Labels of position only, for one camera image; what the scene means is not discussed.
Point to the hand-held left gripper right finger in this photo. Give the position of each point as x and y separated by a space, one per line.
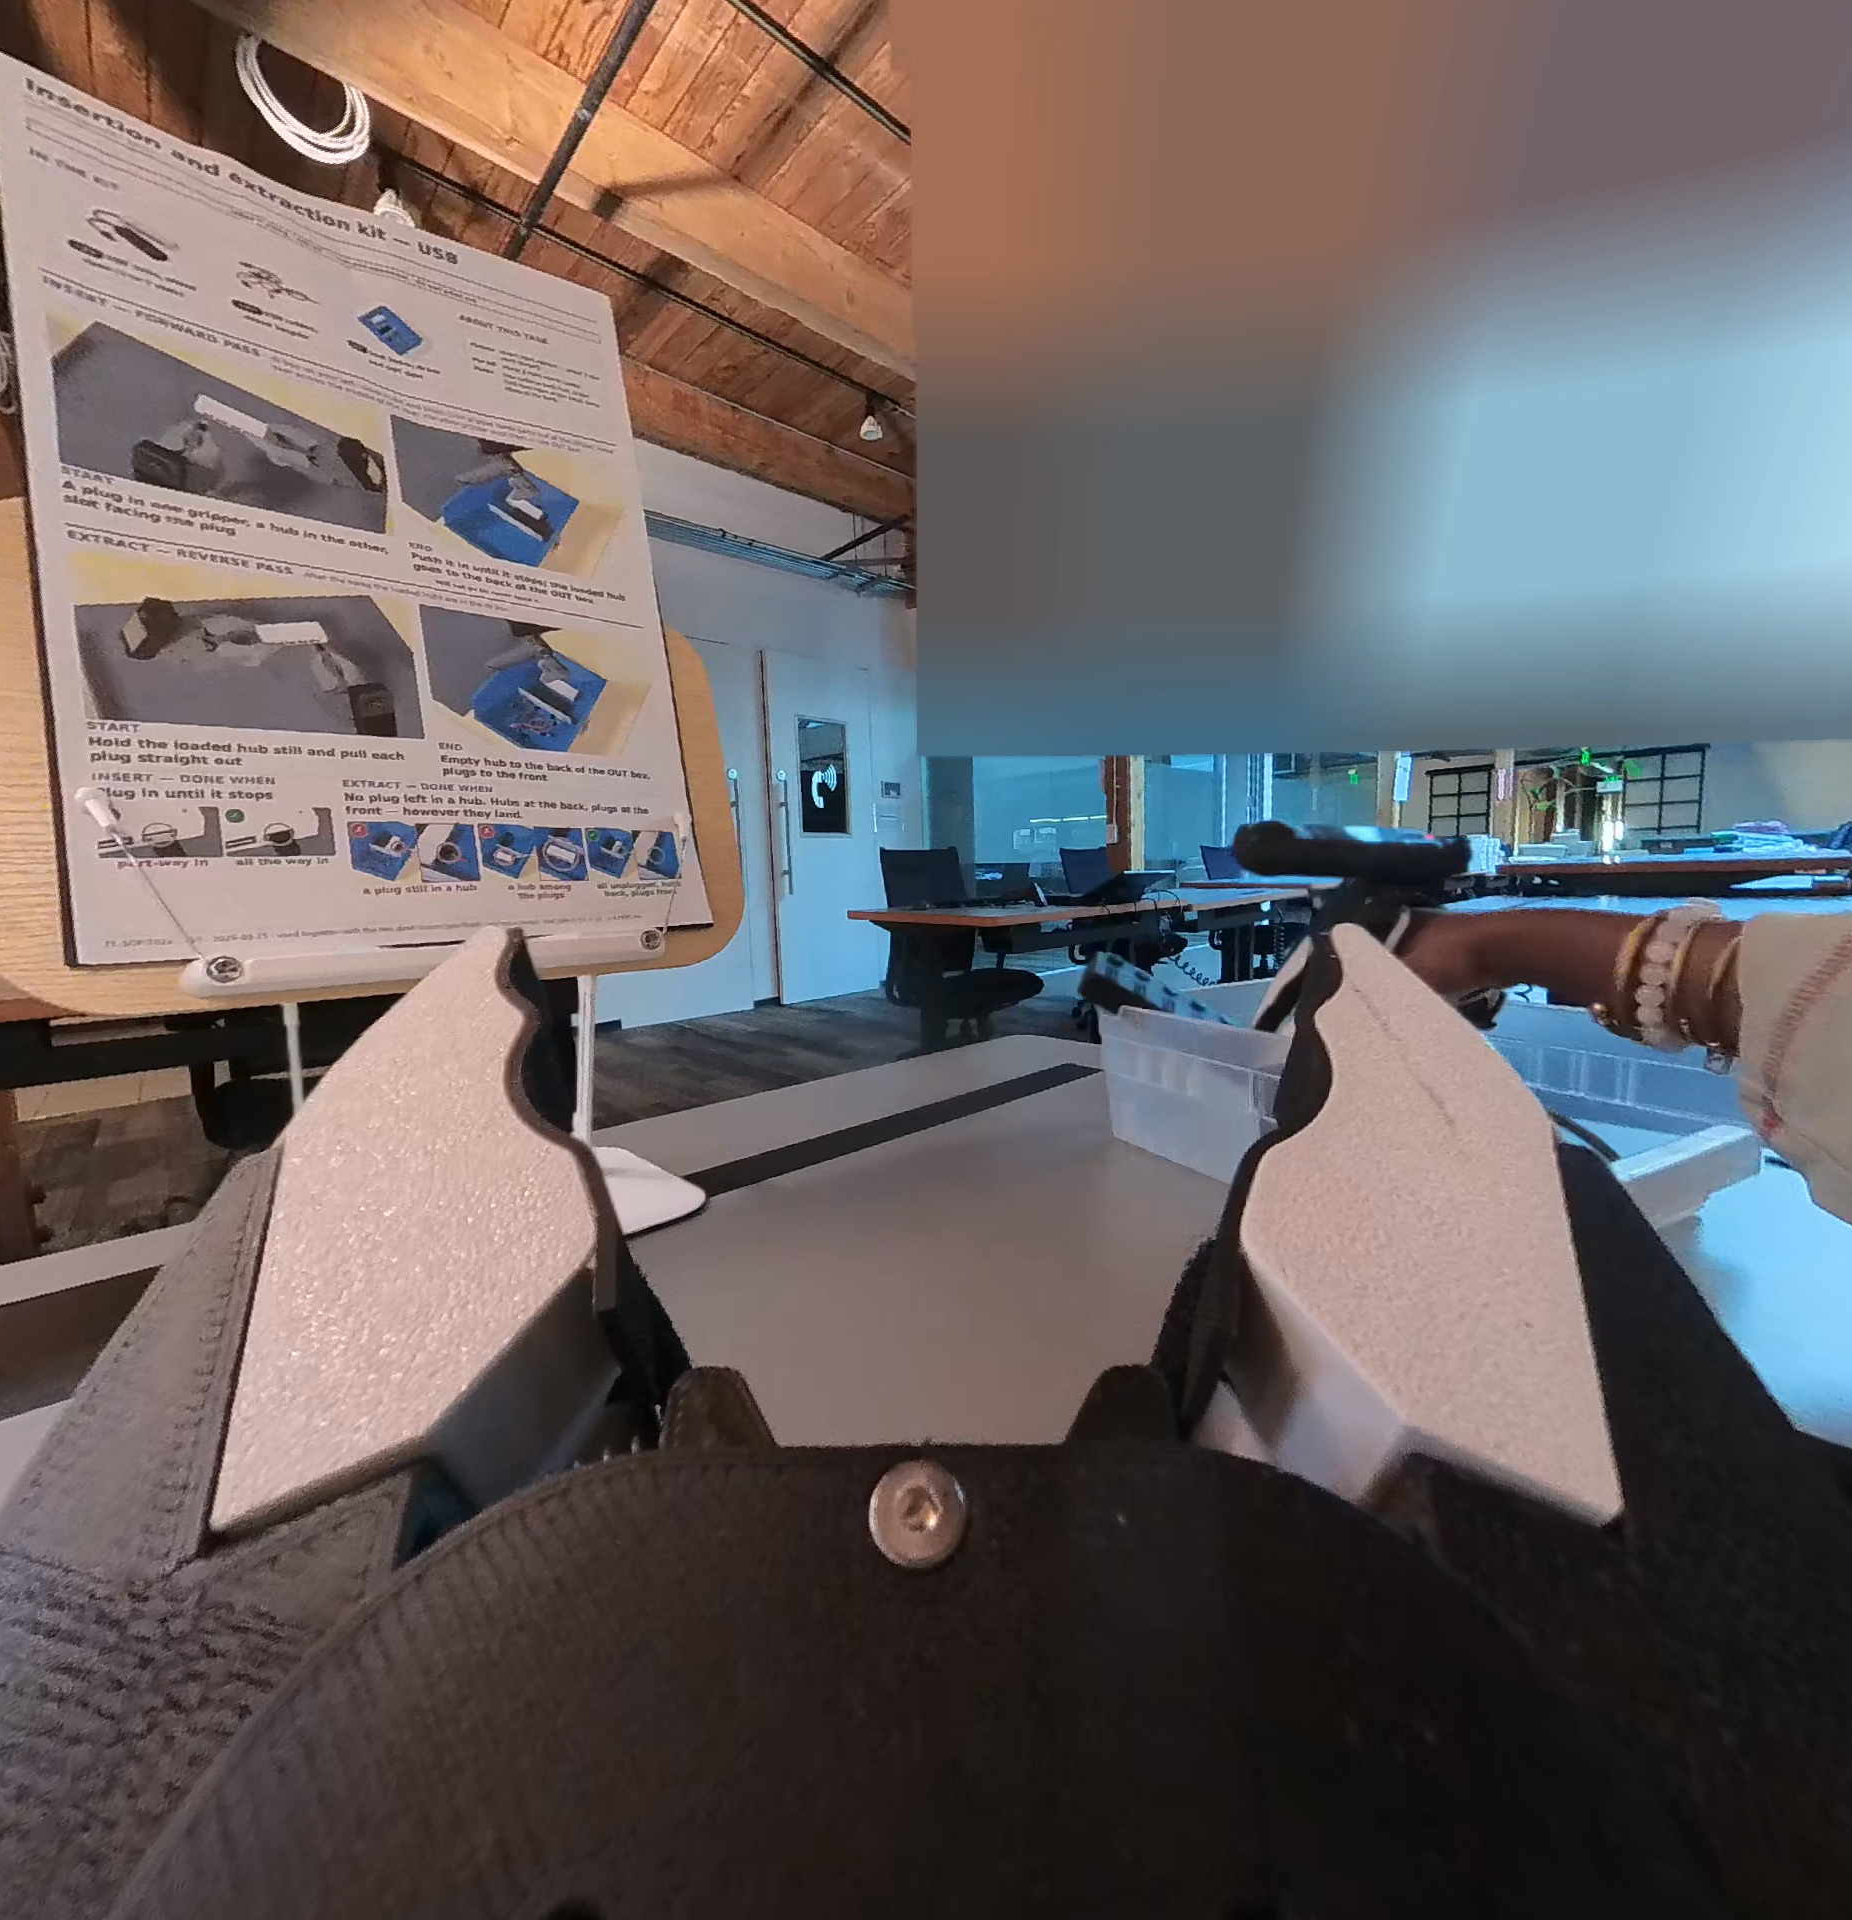
1421 1199

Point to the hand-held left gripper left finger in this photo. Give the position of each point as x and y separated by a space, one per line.
403 1231

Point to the black USB hub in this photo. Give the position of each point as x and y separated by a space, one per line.
1151 986

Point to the clear plastic bin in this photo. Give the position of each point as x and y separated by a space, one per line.
1181 1080

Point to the person's right forearm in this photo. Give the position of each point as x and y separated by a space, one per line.
1811 1049

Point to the person's right hand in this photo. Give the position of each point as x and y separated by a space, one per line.
1495 945

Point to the white metal stand base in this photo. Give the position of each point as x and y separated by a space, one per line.
650 1193

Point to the gold bangle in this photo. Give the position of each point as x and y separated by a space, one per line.
1710 991

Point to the black office chair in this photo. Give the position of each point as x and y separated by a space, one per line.
928 884

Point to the white door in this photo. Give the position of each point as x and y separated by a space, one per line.
783 900

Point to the printed instruction sheet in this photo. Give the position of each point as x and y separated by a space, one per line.
340 524

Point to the black ceiling pipe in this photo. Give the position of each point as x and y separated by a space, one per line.
582 129

